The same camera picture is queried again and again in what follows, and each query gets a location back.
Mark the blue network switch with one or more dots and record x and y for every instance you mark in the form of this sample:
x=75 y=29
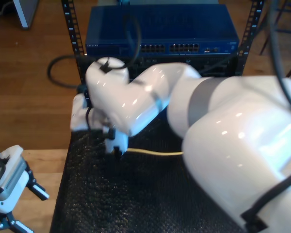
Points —
x=184 y=24

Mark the black perforated rack post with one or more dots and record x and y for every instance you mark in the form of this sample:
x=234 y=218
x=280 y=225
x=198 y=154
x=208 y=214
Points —
x=251 y=29
x=72 y=36

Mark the grey cabinet panel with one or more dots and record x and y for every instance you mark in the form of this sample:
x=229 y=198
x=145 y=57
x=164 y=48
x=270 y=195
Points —
x=26 y=12

